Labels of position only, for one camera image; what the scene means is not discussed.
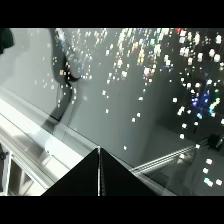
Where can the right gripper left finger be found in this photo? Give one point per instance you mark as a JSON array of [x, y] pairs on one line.
[[83, 178]]

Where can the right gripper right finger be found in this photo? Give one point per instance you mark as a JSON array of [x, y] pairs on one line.
[[116, 180]]

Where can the black garment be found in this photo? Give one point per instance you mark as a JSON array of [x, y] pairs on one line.
[[4, 39]]

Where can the silver frame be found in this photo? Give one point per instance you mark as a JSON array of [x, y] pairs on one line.
[[26, 141]]

